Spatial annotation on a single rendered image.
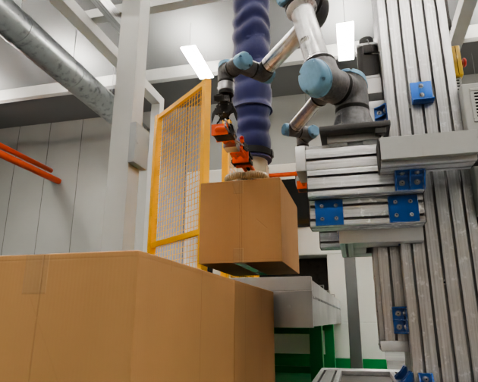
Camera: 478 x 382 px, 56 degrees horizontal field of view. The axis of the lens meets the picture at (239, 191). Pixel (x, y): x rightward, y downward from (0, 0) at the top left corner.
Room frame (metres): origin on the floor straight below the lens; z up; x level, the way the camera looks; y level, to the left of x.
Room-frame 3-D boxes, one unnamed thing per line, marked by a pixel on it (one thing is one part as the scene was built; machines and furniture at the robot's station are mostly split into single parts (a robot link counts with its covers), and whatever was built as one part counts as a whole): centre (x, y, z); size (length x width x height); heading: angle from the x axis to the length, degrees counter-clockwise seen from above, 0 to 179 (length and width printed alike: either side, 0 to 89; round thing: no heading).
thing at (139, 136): (2.99, 0.71, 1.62); 0.20 x 0.05 x 0.30; 165
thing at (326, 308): (3.08, -0.59, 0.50); 2.31 x 0.05 x 0.19; 165
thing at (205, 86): (3.19, 0.46, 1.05); 0.87 x 0.10 x 2.10; 37
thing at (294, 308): (2.03, 0.03, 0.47); 0.70 x 0.03 x 0.15; 75
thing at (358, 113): (1.43, -0.40, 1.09); 0.15 x 0.15 x 0.10
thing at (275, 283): (2.03, 0.03, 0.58); 0.70 x 0.03 x 0.06; 75
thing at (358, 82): (1.42, -0.39, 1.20); 0.13 x 0.12 x 0.14; 126
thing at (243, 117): (2.38, -0.08, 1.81); 0.22 x 0.22 x 1.04
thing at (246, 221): (2.37, -0.08, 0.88); 0.60 x 0.40 x 0.40; 165
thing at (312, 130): (2.49, -0.41, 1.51); 0.11 x 0.11 x 0.08; 21
